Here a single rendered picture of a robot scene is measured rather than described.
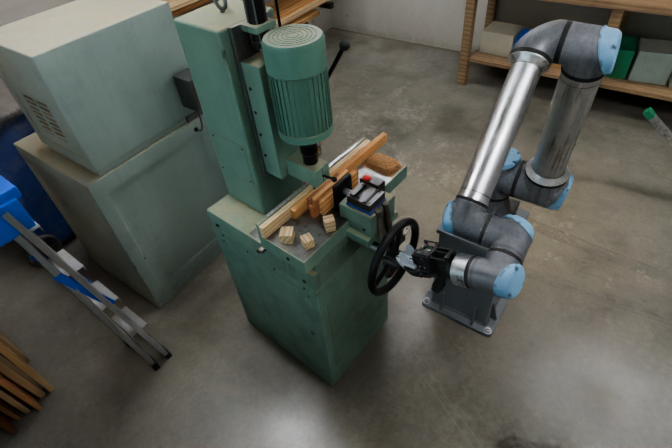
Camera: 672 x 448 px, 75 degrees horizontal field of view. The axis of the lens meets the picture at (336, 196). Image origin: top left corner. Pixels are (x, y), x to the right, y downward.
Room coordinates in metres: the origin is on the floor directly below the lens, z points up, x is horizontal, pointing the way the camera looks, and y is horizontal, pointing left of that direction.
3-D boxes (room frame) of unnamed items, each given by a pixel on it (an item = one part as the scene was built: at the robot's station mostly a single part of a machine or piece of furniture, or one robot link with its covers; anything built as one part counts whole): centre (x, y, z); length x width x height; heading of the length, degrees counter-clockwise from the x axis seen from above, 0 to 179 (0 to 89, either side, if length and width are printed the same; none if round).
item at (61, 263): (1.14, 1.06, 0.58); 0.27 x 0.25 x 1.16; 140
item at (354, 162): (1.31, -0.04, 0.92); 0.56 x 0.02 x 0.04; 137
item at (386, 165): (1.35, -0.20, 0.92); 0.14 x 0.09 x 0.04; 47
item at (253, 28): (1.29, 0.17, 1.54); 0.08 x 0.08 x 0.17; 47
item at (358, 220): (1.10, -0.10, 0.92); 0.15 x 0.13 x 0.09; 137
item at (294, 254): (1.16, -0.04, 0.87); 0.61 x 0.30 x 0.06; 137
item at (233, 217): (1.28, 0.16, 0.76); 0.57 x 0.45 x 0.09; 47
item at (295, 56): (1.20, 0.07, 1.35); 0.18 x 0.18 x 0.31
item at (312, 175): (1.21, 0.09, 1.03); 0.14 x 0.07 x 0.09; 47
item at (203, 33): (1.39, 0.29, 1.16); 0.22 x 0.22 x 0.72; 47
